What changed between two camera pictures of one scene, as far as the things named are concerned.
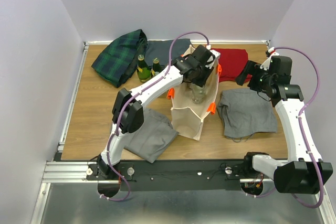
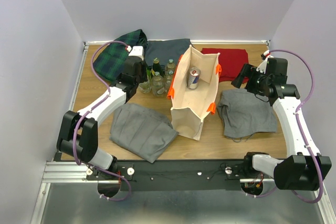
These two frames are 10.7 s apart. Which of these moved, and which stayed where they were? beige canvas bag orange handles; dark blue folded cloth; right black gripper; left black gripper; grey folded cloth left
Moved: left black gripper
Stayed: beige canvas bag orange handles; dark blue folded cloth; right black gripper; grey folded cloth left
